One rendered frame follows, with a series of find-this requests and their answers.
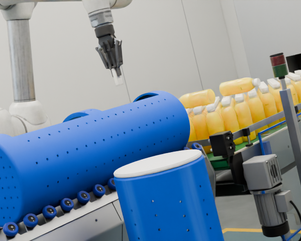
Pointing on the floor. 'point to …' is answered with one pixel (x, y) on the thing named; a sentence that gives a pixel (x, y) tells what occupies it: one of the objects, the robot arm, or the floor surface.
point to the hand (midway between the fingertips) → (117, 76)
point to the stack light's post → (297, 147)
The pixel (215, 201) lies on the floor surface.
